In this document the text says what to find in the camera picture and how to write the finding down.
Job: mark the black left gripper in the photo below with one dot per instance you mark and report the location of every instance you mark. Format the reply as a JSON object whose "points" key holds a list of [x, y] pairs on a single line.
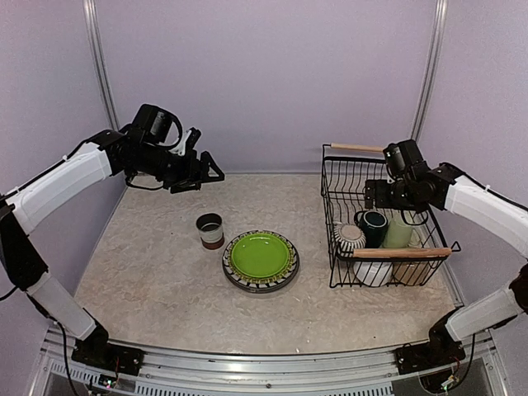
{"points": [[190, 176]]}

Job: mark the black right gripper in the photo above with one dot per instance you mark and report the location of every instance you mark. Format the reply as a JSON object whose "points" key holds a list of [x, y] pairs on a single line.
{"points": [[382, 200]]}

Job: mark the dark green mug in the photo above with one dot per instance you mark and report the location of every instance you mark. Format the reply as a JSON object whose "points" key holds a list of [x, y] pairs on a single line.
{"points": [[374, 226]]}

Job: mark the brown white small bowl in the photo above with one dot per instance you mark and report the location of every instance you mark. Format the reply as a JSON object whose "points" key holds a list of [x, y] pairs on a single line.
{"points": [[210, 229]]}

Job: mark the lime green plate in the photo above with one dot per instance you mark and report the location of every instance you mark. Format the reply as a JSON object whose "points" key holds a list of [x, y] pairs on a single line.
{"points": [[259, 255]]}

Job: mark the yellow green woven plate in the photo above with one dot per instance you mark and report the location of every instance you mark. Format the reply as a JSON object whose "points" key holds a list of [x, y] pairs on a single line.
{"points": [[267, 279]]}

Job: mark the white plate dark stripes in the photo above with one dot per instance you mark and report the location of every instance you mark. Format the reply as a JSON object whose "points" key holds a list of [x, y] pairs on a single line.
{"points": [[260, 261]]}

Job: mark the grey reindeer plate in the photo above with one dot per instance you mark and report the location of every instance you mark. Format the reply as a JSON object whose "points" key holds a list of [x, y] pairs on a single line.
{"points": [[253, 288]]}

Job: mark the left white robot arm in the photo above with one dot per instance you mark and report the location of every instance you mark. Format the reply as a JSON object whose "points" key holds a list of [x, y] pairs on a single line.
{"points": [[25, 209]]}

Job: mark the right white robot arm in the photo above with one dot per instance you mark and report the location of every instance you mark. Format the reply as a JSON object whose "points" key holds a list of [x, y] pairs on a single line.
{"points": [[415, 186]]}

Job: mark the light green cup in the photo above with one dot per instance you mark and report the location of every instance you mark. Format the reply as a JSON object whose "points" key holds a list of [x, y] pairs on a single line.
{"points": [[399, 233]]}

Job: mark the striped black white cup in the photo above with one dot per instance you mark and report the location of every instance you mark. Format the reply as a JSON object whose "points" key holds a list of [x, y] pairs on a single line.
{"points": [[348, 238]]}

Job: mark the clear glass cup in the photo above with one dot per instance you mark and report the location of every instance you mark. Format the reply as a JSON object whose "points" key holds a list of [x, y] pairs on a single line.
{"points": [[415, 239]]}

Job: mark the beige cup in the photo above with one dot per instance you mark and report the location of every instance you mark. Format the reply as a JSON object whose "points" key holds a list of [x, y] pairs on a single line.
{"points": [[410, 273]]}

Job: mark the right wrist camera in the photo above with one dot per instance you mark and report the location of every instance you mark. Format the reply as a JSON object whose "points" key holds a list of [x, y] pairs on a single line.
{"points": [[404, 159]]}

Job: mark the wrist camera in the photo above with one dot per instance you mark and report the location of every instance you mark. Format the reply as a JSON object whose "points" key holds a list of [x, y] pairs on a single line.
{"points": [[153, 125], [404, 159]]}

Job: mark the black wire dish rack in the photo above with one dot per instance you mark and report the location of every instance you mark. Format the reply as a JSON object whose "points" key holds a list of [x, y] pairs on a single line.
{"points": [[343, 191]]}

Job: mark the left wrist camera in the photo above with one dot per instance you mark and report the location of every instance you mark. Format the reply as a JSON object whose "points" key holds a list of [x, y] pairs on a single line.
{"points": [[153, 125]]}

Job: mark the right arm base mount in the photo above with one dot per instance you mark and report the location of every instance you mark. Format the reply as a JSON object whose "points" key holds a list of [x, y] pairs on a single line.
{"points": [[413, 358]]}

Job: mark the aluminium front rail frame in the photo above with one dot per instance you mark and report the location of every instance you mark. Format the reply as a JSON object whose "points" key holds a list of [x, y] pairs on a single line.
{"points": [[168, 371]]}

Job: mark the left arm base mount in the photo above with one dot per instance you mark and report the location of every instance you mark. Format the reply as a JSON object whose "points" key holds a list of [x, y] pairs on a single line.
{"points": [[116, 358]]}

